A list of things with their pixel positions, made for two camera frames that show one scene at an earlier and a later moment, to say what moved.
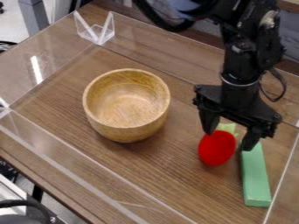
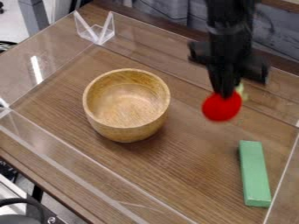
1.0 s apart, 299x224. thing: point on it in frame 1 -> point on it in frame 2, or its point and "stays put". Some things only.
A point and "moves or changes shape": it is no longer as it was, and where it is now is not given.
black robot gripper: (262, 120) -> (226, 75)
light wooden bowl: (126, 103) stays put
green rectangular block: (257, 178) stays put
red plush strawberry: (217, 147) moves or changes shape
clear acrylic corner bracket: (97, 33) stays put
